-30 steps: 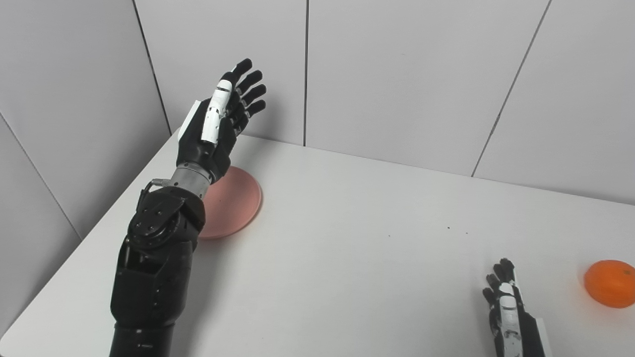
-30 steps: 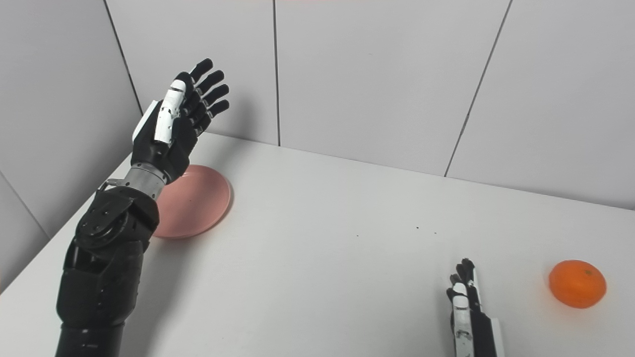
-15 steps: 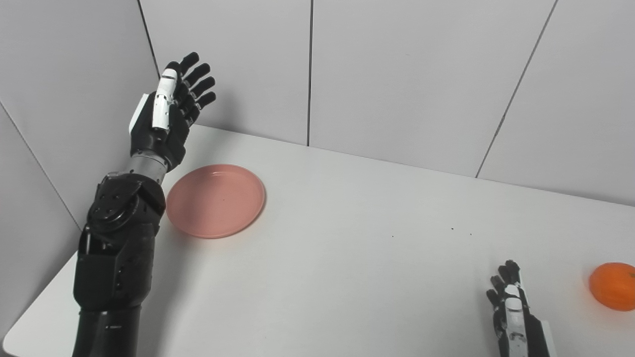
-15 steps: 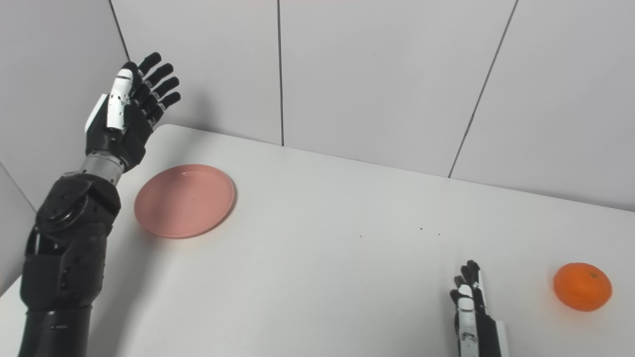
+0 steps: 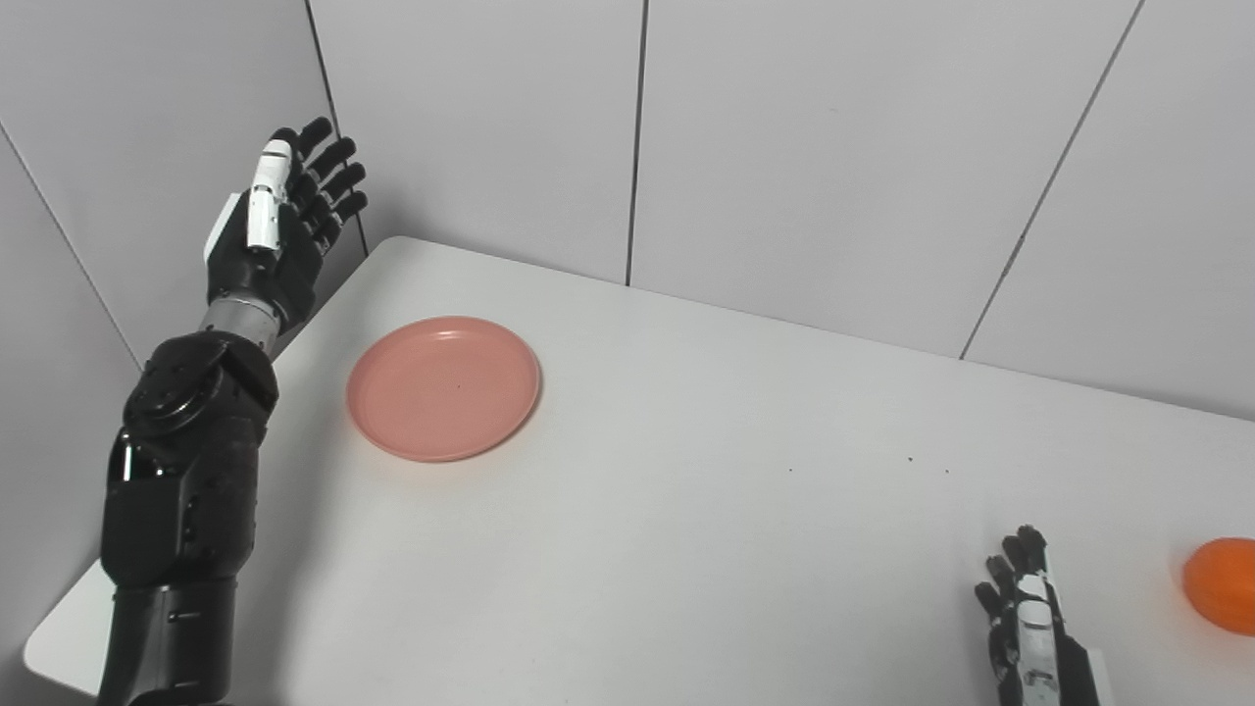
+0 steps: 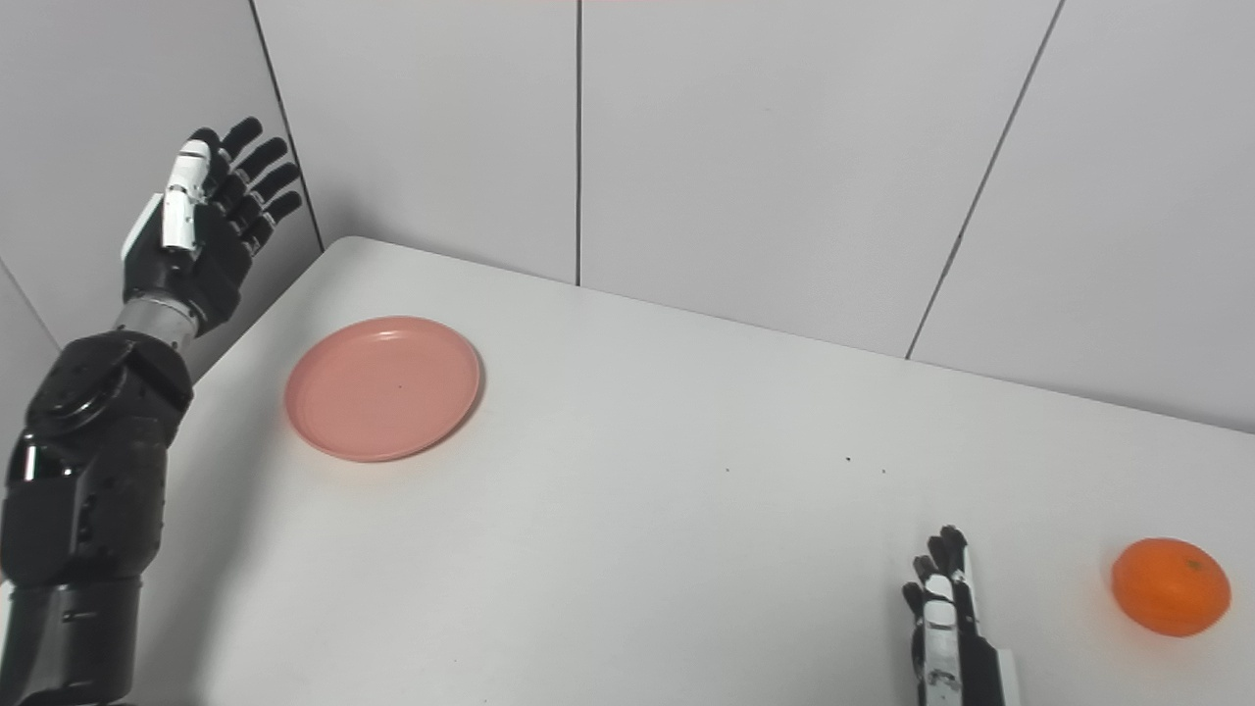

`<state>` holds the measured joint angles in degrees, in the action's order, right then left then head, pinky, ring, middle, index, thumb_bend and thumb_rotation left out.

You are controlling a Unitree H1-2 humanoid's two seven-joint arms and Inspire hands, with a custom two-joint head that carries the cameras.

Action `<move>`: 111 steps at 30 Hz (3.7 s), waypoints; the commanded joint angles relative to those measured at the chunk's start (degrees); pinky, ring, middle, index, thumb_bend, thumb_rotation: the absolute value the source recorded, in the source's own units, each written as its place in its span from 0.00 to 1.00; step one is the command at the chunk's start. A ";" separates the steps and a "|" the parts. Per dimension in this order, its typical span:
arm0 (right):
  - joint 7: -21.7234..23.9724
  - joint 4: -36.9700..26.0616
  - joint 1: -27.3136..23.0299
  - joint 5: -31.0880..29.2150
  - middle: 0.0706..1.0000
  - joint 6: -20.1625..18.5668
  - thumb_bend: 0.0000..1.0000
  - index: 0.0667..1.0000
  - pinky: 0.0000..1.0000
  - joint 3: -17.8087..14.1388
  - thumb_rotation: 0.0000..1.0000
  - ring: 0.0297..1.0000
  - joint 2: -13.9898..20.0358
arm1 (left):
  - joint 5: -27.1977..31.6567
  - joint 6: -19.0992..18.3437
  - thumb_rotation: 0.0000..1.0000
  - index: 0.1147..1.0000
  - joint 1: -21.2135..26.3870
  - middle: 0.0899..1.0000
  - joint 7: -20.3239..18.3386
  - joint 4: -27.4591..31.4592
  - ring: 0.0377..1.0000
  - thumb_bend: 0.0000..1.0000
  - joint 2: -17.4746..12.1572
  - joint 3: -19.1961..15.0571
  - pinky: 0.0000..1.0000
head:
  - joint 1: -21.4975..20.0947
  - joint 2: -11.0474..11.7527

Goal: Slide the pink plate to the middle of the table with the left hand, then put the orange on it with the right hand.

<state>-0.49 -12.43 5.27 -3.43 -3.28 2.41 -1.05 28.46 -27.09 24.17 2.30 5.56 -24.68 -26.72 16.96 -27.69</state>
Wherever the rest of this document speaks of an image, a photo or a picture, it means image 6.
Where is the orange fruit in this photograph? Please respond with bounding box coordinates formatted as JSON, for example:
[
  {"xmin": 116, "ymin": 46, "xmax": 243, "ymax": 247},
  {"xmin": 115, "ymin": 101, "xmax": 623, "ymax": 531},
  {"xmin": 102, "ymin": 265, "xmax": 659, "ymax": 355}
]
[{"xmin": 1111, "ymin": 537, "xmax": 1232, "ymax": 638}]

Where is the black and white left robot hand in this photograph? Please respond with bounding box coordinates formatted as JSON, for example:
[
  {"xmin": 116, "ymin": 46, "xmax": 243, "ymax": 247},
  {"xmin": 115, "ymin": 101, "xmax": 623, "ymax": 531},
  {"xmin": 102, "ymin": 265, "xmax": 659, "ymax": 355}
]
[{"xmin": 120, "ymin": 117, "xmax": 304, "ymax": 339}]

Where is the pink round plate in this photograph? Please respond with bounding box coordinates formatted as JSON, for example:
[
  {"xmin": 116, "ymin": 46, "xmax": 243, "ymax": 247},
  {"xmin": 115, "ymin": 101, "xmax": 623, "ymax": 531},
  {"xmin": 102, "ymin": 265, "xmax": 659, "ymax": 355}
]
[{"xmin": 284, "ymin": 316, "xmax": 482, "ymax": 463}]

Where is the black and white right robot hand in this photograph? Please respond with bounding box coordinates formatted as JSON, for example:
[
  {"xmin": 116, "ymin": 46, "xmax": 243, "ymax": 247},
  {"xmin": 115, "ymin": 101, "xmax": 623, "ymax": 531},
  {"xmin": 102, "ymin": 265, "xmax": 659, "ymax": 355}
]
[{"xmin": 901, "ymin": 526, "xmax": 1022, "ymax": 706}]

